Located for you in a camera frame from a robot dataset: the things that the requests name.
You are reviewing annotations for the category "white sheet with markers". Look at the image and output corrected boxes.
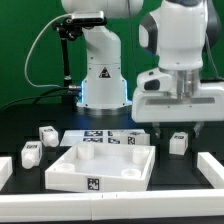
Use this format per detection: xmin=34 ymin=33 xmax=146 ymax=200
xmin=59 ymin=129 xmax=147 ymax=147

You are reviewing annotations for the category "silver camera on stand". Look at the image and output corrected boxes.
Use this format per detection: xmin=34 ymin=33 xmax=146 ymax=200
xmin=71 ymin=11 xmax=105 ymax=24

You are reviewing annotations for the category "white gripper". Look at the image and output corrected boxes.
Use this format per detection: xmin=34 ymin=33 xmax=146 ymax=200
xmin=132 ymin=69 xmax=224 ymax=138

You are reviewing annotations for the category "white right fence block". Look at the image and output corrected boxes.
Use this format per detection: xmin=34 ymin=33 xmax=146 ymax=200
xmin=197 ymin=152 xmax=224 ymax=189

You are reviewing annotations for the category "white fence block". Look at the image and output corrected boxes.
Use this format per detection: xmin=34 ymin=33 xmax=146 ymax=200
xmin=197 ymin=152 xmax=224 ymax=189
xmin=0 ymin=157 xmax=13 ymax=191

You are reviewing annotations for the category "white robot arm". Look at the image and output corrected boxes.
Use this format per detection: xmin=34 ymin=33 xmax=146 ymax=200
xmin=61 ymin=0 xmax=224 ymax=123

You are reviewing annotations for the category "white front fence bar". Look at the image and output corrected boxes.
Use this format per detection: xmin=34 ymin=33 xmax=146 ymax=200
xmin=0 ymin=189 xmax=224 ymax=223

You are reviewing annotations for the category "black cable on table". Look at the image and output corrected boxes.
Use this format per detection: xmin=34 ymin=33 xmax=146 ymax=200
xmin=0 ymin=87 xmax=82 ymax=113

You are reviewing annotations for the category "white square tabletop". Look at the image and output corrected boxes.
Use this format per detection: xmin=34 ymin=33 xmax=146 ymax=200
xmin=45 ymin=142 xmax=156 ymax=192

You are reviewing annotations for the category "white left fence block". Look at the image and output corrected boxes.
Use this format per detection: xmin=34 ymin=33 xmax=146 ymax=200
xmin=0 ymin=157 xmax=13 ymax=191

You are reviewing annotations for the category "black camera stand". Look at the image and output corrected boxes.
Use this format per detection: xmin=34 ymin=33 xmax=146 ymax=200
xmin=52 ymin=17 xmax=108 ymax=104

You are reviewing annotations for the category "grey camera cable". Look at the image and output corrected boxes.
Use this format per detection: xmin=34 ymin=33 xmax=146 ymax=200
xmin=23 ymin=13 xmax=73 ymax=90

